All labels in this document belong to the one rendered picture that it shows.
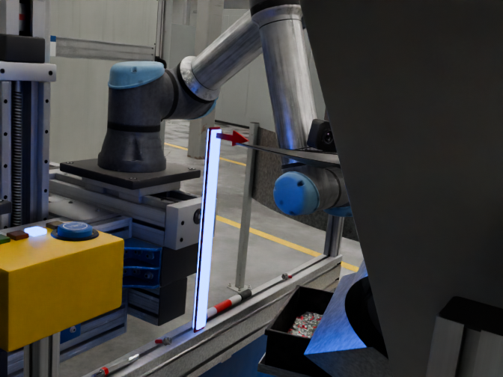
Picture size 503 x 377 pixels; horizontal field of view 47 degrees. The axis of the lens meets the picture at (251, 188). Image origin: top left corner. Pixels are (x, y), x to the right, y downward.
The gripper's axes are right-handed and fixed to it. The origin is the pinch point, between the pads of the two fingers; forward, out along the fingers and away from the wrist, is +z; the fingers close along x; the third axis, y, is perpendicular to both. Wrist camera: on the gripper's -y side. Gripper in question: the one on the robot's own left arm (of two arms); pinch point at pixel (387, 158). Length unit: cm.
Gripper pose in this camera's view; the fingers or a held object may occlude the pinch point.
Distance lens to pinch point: 82.5
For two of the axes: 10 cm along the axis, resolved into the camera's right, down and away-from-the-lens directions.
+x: -1.9, 9.6, 2.0
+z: 0.7, 2.2, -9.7
